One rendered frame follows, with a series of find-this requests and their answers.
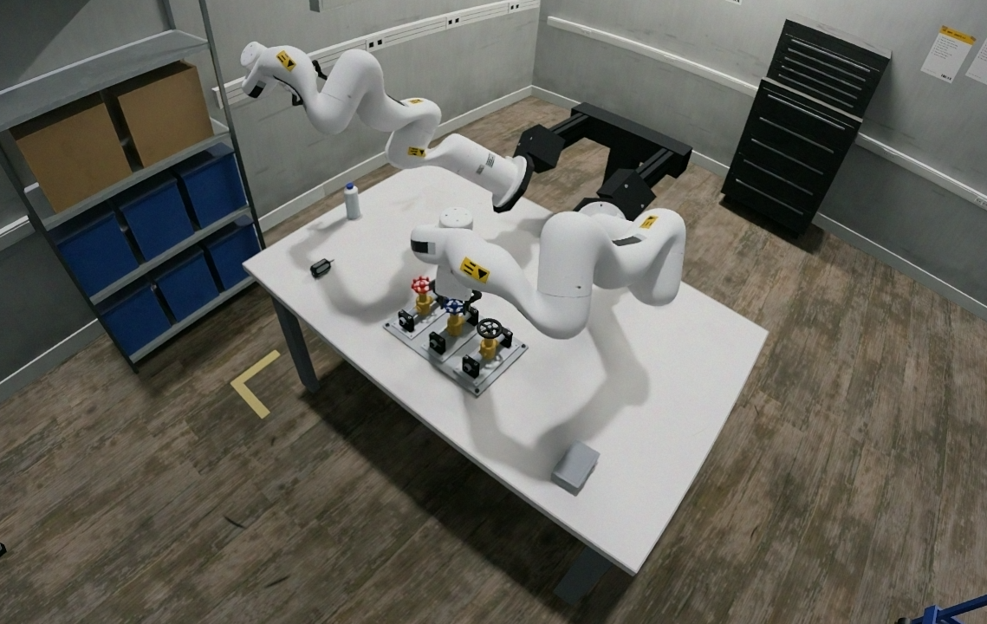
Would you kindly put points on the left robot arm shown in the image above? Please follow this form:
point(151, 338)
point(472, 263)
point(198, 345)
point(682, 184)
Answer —
point(577, 251)

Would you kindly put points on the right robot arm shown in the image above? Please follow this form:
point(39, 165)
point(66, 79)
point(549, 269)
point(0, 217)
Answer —
point(356, 83)

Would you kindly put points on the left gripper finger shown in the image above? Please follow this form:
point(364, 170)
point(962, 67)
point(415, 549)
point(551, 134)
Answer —
point(441, 299)
point(467, 304)

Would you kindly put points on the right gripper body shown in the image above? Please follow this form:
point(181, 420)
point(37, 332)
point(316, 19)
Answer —
point(290, 89)

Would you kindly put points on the white bottle with blue cap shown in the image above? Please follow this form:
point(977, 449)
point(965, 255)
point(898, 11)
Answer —
point(352, 201)

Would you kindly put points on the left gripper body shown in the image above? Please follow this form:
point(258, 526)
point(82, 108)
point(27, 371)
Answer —
point(446, 284)

